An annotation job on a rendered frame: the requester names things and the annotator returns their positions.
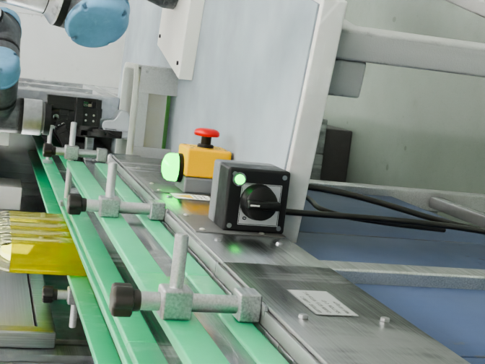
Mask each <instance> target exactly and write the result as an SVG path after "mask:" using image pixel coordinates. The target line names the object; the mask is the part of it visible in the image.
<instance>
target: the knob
mask: <svg viewBox="0 0 485 364"><path fill-rule="evenodd" d="M240 208H241V210H242V212H243V214H244V215H245V216H246V217H248V218H250V219H252V220H258V221H264V220H267V219H269V218H271V217H272V216H273V215H274V213H275V212H276V211H277V212H279V211H280V210H281V204H280V203H278V201H277V198H276V195H275V194H274V192H273V191H272V190H271V189H270V188H269V187H268V186H266V185H263V184H259V183H257V184H253V185H251V186H249V187H247V188H246V189H245V190H244V192H243V193H242V195H241V197H240Z"/></svg>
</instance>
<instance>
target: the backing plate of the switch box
mask: <svg viewBox="0 0 485 364"><path fill-rule="evenodd" d="M178 216H179V217H180V218H181V219H182V220H183V221H184V222H186V223H187V224H188V225H189V226H190V227H191V228H192V229H193V230H194V231H195V232H197V233H219V234H230V235H252V236H264V237H275V238H286V236H284V235H282V234H278V233H263V232H259V233H257V232H246V231H234V230H223V229H221V228H220V227H219V226H218V225H217V224H215V223H214V222H213V221H212V220H210V219H209V216H206V215H195V214H186V213H185V214H178Z"/></svg>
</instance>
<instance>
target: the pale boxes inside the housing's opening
mask: <svg viewBox="0 0 485 364"><path fill-rule="evenodd" d="M0 145H5V146H9V133H6V132H0ZM21 198H22V185H21V181H20V179H16V178H0V209H10V210H20V206H21Z"/></svg>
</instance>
